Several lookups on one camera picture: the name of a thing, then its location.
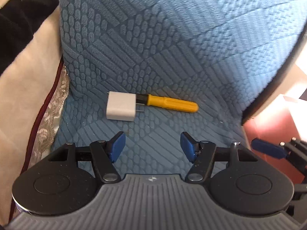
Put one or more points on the blue textured sofa cover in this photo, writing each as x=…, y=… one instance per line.
x=220, y=54

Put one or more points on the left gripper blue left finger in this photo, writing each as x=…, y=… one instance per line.
x=104, y=155

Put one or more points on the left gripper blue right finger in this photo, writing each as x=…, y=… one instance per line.
x=200, y=154

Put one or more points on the yellow handled screwdriver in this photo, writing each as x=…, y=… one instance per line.
x=167, y=103

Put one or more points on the pink cardboard box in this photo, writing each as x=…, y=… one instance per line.
x=280, y=121

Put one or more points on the small white plug charger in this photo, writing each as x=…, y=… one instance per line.
x=122, y=106

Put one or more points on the lace floral bed sheet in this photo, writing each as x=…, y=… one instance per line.
x=47, y=122

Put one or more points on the red white black quilt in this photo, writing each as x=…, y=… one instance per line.
x=30, y=57

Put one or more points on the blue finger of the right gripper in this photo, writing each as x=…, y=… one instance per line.
x=268, y=148

